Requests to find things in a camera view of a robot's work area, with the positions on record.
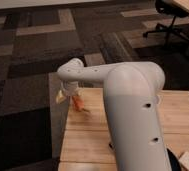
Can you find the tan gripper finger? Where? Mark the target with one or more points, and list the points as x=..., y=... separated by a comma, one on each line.
x=60, y=97
x=78, y=95

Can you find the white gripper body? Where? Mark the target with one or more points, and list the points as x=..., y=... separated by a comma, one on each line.
x=69, y=88

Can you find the orange pepper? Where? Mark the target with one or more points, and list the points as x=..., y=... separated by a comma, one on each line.
x=78, y=103

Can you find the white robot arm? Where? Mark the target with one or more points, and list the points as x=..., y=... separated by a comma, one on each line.
x=130, y=95

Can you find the dark blue plate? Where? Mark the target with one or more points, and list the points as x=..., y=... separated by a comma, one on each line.
x=174, y=161

